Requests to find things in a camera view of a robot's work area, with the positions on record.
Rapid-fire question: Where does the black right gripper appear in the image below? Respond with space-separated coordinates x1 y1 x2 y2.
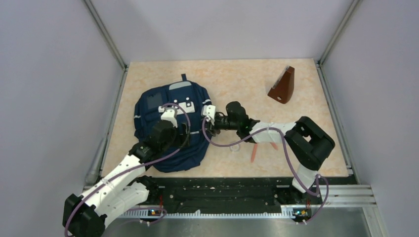
200 115 240 137

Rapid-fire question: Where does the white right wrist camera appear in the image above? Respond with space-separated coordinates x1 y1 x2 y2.
202 105 216 125

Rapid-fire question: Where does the clear tape roll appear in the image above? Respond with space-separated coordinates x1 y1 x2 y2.
229 145 240 153

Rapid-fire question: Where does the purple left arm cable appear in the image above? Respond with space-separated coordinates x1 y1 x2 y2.
64 103 192 237

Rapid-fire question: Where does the navy blue student backpack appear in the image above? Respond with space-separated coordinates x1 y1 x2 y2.
133 74 211 173

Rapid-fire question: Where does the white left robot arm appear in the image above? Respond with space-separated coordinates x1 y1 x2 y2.
62 119 191 237

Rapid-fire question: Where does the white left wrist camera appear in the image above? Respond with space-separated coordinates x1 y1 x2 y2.
158 106 178 128

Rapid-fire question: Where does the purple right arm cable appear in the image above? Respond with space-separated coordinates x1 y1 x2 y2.
202 116 330 224

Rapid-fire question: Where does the aluminium frame rail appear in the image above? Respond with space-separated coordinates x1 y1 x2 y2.
120 185 376 221

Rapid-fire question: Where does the orange pen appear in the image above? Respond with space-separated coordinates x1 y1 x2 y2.
251 144 258 163
270 143 278 150

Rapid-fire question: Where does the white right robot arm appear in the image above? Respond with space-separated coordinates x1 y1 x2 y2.
202 101 335 203

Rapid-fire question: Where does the brown wooden metronome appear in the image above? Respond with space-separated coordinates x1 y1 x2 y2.
267 66 295 104

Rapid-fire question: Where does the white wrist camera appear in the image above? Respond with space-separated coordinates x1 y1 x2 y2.
202 105 216 125
158 106 178 128

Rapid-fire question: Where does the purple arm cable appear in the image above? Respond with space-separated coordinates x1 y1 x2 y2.
202 116 330 224
64 103 192 237

